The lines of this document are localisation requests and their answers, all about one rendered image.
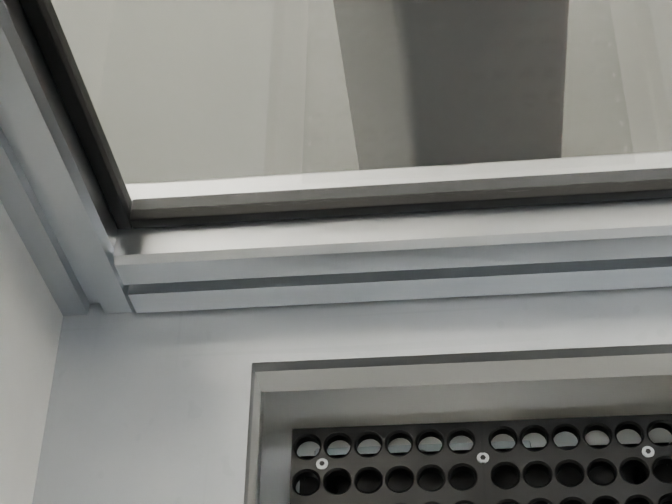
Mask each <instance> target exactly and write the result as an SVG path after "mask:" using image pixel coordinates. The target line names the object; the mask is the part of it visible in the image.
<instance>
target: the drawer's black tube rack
mask: <svg viewBox="0 0 672 504"><path fill-rule="evenodd" d="M480 438H481V453H479V454H478V455H477V458H466V459H439V460H413V461H386V462H359V463H332V464H328V461H327V460H326V459H324V458H321V459H319V460H318V461H317V462H316V464H305V465H291V475H290V501H289V504H672V451H655V452H654V449H653V448H652V447H650V446H645V447H643V449H642V452H628V453H601V454H574V455H547V456H520V457H493V458H489V455H488V454H487V453H485V452H484V444H483V427H482V421H480ZM299 480H300V491H299V493H298V492H297V491H296V484H297V483H298V481H299Z"/></svg>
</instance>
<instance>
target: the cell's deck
mask: <svg viewBox="0 0 672 504"><path fill-rule="evenodd" d="M650 375H672V286H670V287H650V288H630V289H610V290H590V291H570V292H550V293H530V294H510V295H490V296H470V297H450V298H430V299H410V300H390V301H370V302H350V303H330V304H310V305H290V306H270V307H250V308H230V309H210V310H190V311H170V312H150V313H136V311H135V310H134V311H133V312H131V313H111V314H105V313H104V311H103V309H102V307H101V305H100V303H96V304H90V305H89V312H88V315H71V316H63V319H62V325H61V331H60V337H59V343H58V349H57V355H56V362H55V368H54V374H53V380H52V386H51V392H50V398H49V404H48V410H47V416H46V422H45V428H44V434H43V440H42V446H41V452H40V458H39V464H38V471H37V477H36V483H35V489H34V495H33V501H32V504H256V490H257V471H258V453H259V435H260V417H261V398H262V392H279V391H302V390H325V389H349V388H372V387H395V386H418V385H441V384H465V383H488V382H511V381H534V380H558V379H581V378H604V377H627V376H650Z"/></svg>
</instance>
